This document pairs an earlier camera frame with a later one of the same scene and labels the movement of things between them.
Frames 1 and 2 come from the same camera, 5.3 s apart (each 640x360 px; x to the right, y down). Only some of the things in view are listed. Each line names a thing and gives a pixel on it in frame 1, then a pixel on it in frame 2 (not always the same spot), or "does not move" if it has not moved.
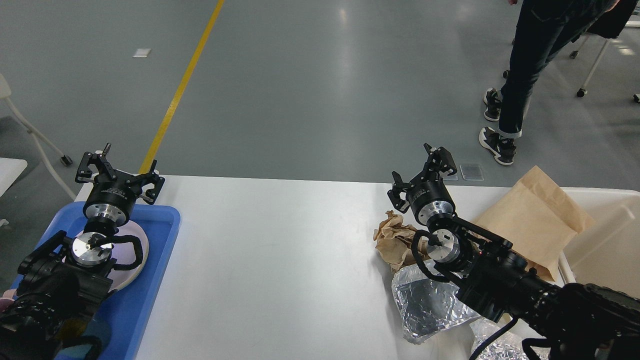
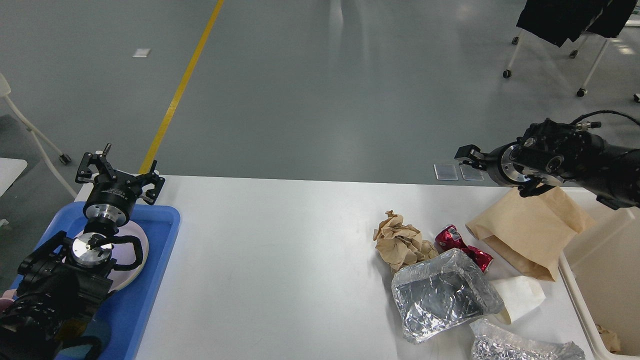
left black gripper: [113, 193] does not move
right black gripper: [427, 194] → [498, 161]
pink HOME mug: [7, 300] does not move
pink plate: [125, 252] does not move
